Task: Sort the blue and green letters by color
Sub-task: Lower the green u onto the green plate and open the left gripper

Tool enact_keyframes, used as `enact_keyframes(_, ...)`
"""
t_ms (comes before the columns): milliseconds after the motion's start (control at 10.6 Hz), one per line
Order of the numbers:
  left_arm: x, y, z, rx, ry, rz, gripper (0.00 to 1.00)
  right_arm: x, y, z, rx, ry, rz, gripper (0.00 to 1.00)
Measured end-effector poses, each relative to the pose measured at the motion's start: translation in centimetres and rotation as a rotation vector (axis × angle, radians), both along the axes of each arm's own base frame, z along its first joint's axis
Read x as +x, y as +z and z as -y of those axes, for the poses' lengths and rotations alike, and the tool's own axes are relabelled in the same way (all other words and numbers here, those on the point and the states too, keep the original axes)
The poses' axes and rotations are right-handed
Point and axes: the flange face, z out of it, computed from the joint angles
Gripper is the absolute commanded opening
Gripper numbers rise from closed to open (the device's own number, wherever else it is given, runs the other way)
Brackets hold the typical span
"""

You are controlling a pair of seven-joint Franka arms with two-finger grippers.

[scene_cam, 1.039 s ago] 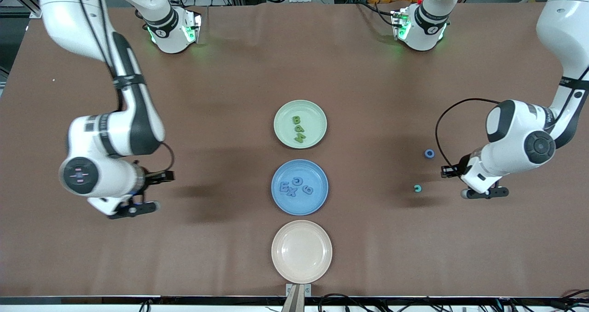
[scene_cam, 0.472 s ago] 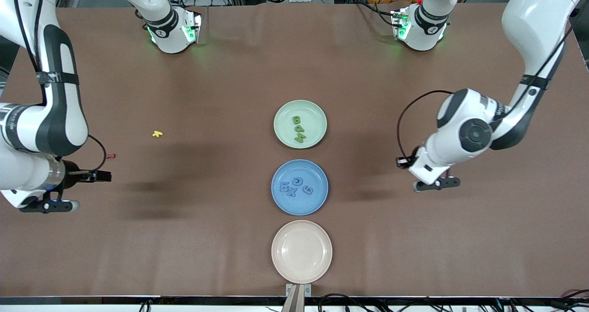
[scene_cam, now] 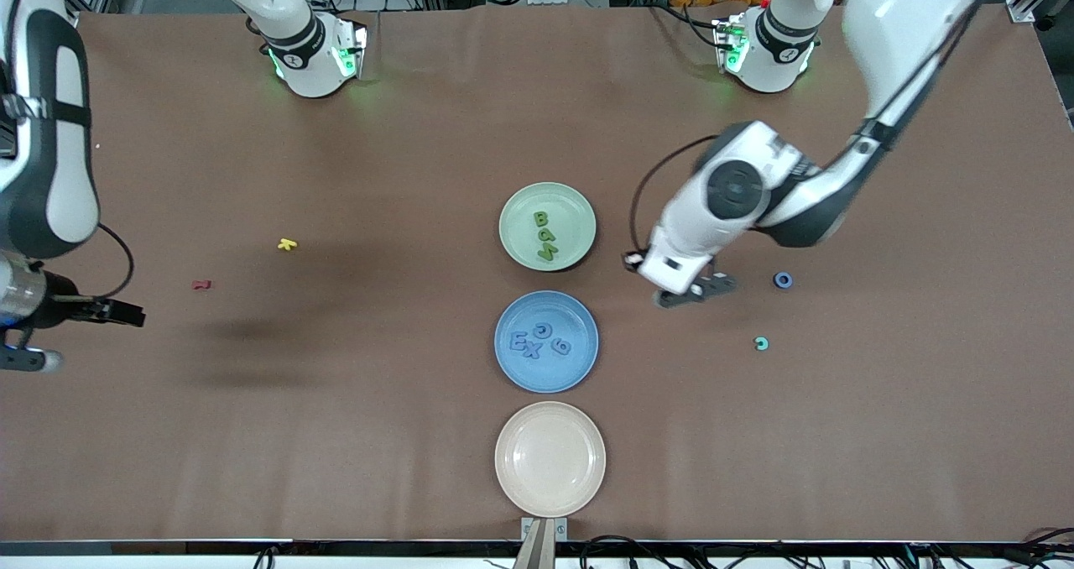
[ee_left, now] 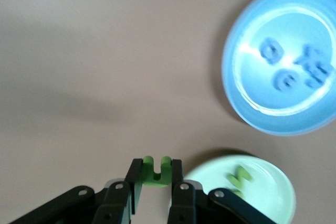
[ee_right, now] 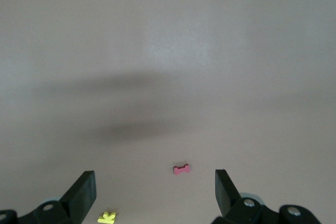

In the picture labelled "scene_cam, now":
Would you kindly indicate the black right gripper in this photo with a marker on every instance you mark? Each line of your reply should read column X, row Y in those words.
column 60, row 310

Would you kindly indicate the green foam letter N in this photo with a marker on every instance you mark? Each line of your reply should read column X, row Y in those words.
column 546, row 253

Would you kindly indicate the green foam number nine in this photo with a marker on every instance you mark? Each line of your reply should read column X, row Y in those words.
column 547, row 235

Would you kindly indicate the green foam letter B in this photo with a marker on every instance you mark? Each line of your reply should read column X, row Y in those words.
column 542, row 219

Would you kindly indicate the blue foam letter G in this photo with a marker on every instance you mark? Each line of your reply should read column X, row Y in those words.
column 550, row 331

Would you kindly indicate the blue foam number six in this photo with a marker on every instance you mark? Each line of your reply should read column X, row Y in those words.
column 560, row 349

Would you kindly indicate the blue foam letter X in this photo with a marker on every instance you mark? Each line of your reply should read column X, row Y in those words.
column 532, row 351

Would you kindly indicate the blue foam letter E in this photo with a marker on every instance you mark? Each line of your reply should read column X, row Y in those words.
column 515, row 342

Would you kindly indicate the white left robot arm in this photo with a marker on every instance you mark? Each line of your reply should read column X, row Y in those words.
column 889, row 23

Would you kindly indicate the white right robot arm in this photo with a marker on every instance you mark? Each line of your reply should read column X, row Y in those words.
column 71, row 183

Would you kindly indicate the light green plate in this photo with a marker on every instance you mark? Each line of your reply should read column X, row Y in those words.
column 579, row 216

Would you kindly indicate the blue plate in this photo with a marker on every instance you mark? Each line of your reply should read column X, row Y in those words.
column 546, row 376

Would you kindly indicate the blue foam letter O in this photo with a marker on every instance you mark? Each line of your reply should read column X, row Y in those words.
column 776, row 280

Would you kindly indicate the brown table cover sheet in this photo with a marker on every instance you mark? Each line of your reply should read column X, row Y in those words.
column 671, row 435

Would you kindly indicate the beige plate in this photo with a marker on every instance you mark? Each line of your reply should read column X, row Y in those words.
column 550, row 460

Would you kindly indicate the table edge rail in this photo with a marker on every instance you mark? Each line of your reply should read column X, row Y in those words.
column 168, row 548

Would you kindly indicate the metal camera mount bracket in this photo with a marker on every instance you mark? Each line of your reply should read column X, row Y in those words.
column 544, row 529

